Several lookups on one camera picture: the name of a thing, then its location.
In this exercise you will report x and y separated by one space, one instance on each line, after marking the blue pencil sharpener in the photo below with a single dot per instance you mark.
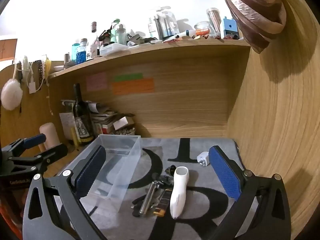
229 28

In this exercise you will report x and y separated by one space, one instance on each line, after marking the dark patterned hair clip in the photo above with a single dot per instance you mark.
165 180

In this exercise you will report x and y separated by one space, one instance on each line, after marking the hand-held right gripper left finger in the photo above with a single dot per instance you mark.
91 170

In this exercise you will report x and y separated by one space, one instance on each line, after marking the wooden shelf board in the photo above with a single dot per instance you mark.
175 48

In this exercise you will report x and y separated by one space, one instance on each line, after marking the white handheld massager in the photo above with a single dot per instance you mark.
177 192

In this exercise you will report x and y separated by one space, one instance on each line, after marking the white charger plug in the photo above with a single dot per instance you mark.
203 158

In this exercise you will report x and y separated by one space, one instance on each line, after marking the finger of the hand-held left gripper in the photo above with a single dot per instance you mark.
56 151
35 140

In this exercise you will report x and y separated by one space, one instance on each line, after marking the white plastic tray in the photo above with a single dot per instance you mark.
113 48

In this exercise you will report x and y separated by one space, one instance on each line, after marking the green sticky note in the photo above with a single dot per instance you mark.
127 77

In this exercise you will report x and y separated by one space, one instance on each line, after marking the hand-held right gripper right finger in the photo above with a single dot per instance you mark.
225 172

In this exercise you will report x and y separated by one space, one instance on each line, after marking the pink scarf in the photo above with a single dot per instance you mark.
252 5

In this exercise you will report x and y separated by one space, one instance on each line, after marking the white fluffy pom-pom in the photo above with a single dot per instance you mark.
11 95

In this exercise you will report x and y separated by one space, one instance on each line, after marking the clear plastic storage box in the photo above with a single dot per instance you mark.
125 160

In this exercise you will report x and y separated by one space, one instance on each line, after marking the white card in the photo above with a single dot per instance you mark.
122 123

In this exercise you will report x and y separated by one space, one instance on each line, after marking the dark wine bottle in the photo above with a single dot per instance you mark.
81 110

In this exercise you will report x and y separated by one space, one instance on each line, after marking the white mug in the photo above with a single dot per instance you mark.
92 52

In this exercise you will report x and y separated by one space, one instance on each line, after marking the stack of papers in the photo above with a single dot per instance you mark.
102 117

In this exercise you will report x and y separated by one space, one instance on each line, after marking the clear acrylic organizer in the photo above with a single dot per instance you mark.
166 25

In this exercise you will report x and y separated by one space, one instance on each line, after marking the glass jar with orange contents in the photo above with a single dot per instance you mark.
203 30

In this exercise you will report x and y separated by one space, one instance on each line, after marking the silver metal cylinder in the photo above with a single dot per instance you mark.
147 197

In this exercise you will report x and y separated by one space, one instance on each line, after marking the grey mat with black letters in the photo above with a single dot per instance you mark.
197 177

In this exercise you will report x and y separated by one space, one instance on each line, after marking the white handwritten note paper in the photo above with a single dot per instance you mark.
65 125

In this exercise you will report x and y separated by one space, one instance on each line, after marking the green glass bottle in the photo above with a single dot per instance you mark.
117 33

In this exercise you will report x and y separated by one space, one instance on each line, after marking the pink sticky note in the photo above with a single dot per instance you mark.
97 82

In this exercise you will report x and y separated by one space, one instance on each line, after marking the small black knob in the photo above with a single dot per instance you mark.
172 169

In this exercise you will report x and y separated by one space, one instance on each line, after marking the dark patterned ribbon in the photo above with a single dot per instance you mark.
39 71

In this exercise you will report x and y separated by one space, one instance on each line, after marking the orange sticky note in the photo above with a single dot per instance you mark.
132 87

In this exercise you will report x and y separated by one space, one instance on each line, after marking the black and gold tube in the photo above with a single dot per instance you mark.
162 202

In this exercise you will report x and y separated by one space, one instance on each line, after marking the beige plastic bottle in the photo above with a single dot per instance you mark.
50 132

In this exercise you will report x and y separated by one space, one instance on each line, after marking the tall glass jar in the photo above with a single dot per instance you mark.
214 22

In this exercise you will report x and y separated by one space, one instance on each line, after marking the blue liquid bottle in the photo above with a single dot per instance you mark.
81 53

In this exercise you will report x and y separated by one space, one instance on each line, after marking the bowl of beads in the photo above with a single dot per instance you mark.
123 131

